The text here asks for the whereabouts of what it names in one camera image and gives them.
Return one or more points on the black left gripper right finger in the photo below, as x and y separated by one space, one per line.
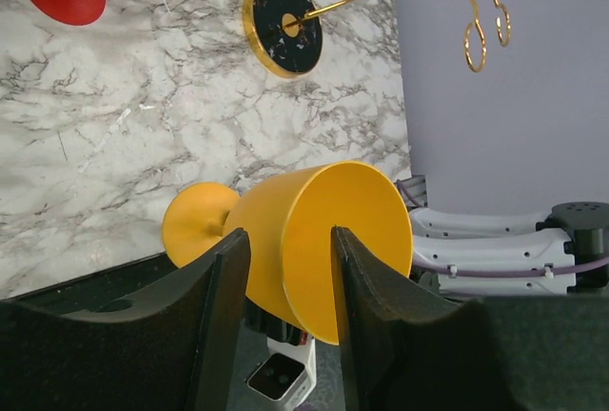
405 348

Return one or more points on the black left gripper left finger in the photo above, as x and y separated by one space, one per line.
168 346

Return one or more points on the orange plastic wine glass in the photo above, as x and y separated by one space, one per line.
288 219

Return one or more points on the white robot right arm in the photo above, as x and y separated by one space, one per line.
556 252

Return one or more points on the black metal base rail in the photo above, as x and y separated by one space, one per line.
92 291

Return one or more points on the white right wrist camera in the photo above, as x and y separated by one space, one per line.
287 377

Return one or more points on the gold wire glass rack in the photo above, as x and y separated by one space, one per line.
286 36

